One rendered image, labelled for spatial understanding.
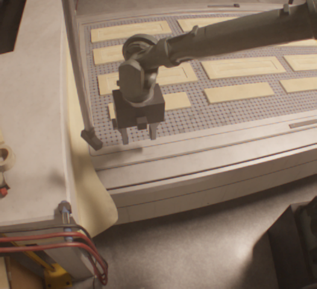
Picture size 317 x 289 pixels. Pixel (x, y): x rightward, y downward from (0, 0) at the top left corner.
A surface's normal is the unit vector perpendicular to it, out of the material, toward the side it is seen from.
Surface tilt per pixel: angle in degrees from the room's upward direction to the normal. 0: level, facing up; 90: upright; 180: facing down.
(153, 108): 90
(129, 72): 90
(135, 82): 90
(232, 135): 0
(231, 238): 0
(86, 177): 1
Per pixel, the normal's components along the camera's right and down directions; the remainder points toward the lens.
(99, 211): 0.33, -0.56
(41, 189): 0.06, -0.61
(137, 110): 0.26, 0.77
